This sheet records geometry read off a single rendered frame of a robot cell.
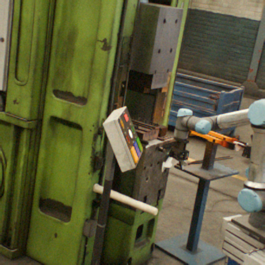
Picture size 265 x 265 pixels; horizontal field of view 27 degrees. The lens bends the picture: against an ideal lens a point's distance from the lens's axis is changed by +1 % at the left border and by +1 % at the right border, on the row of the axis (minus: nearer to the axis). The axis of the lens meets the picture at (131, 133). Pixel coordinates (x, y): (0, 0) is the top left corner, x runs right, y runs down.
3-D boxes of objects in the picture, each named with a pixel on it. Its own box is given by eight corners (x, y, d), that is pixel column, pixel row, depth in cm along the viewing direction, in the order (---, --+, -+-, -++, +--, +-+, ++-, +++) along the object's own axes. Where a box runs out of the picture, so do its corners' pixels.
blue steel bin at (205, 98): (235, 136, 778) (246, 86, 759) (213, 146, 711) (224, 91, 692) (161, 115, 834) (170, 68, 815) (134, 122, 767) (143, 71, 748)
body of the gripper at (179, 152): (177, 162, 291) (181, 141, 288) (167, 157, 297) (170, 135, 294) (187, 161, 296) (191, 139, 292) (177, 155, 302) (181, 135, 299)
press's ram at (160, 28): (178, 71, 366) (190, 9, 355) (149, 74, 334) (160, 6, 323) (126, 58, 386) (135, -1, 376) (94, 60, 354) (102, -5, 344)
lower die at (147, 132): (157, 138, 367) (159, 126, 364) (141, 143, 350) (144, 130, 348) (106, 122, 387) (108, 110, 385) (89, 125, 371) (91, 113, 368)
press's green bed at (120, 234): (153, 257, 400) (164, 197, 387) (125, 277, 369) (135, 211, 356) (92, 229, 427) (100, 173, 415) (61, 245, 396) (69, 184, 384)
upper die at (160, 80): (166, 86, 357) (168, 72, 354) (151, 89, 340) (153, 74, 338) (113, 73, 378) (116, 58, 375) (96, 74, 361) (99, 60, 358)
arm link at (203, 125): (217, 120, 285) (200, 114, 292) (204, 121, 277) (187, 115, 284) (214, 134, 287) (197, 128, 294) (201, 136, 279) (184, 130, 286)
